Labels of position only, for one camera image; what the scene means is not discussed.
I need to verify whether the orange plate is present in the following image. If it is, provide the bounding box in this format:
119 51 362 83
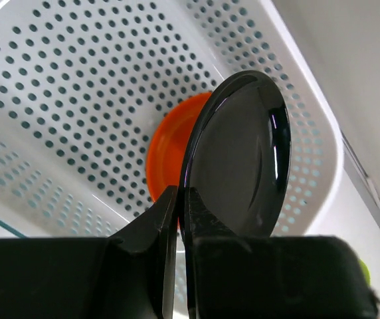
145 92 211 201

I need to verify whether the black plate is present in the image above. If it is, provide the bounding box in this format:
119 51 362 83
179 70 291 238

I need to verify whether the white perforated plastic basket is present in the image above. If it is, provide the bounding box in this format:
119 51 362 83
0 0 344 319

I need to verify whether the green plate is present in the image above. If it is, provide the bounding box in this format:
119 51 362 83
359 259 371 285

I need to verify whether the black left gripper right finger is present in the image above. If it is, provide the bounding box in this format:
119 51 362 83
185 188 379 318

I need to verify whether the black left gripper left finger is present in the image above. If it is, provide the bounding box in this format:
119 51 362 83
0 186 177 318

